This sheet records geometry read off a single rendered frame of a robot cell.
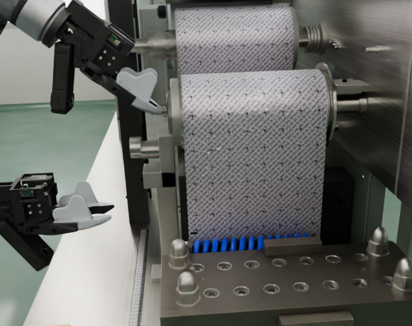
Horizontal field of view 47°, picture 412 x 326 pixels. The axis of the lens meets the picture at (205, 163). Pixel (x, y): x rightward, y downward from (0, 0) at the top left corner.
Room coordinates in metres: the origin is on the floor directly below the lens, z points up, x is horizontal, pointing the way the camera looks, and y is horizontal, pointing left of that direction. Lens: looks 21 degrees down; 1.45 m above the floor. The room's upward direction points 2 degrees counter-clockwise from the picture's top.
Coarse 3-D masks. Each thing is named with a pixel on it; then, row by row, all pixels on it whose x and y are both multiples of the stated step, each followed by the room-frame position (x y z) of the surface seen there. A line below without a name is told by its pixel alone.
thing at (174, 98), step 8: (176, 80) 0.78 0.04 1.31; (176, 88) 0.76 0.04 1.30; (328, 88) 0.76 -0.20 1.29; (176, 96) 0.75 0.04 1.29; (328, 96) 0.76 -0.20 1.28; (176, 104) 0.74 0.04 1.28; (328, 104) 0.75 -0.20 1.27; (176, 112) 0.74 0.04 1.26; (328, 112) 0.75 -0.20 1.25; (176, 120) 0.73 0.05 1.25; (328, 120) 0.75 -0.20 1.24; (176, 128) 0.74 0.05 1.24; (176, 136) 0.74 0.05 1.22; (176, 144) 0.76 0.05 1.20
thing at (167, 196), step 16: (144, 144) 0.81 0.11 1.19; (160, 144) 0.80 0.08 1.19; (160, 160) 0.80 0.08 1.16; (144, 176) 0.80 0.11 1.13; (160, 176) 0.80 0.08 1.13; (160, 192) 0.81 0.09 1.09; (176, 192) 0.81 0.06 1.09; (160, 208) 0.81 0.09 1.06; (176, 208) 0.81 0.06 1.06; (160, 224) 0.81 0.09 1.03; (176, 224) 0.81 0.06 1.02; (160, 240) 0.81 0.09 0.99; (160, 272) 0.82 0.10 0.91
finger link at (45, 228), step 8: (40, 224) 0.68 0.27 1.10; (48, 224) 0.68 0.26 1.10; (56, 224) 0.68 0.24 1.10; (64, 224) 0.68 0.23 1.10; (72, 224) 0.68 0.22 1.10; (32, 232) 0.67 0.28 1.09; (40, 232) 0.67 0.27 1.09; (48, 232) 0.67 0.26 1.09; (56, 232) 0.67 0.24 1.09; (64, 232) 0.67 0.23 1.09
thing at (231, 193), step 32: (192, 160) 0.73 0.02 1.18; (224, 160) 0.73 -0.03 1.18; (256, 160) 0.74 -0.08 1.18; (288, 160) 0.74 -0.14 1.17; (320, 160) 0.74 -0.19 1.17; (192, 192) 0.73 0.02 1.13; (224, 192) 0.73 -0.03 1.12; (256, 192) 0.74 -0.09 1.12; (288, 192) 0.74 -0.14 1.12; (320, 192) 0.74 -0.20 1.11; (192, 224) 0.73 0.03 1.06; (224, 224) 0.73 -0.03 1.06; (256, 224) 0.74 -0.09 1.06; (288, 224) 0.74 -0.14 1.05; (320, 224) 0.74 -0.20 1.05
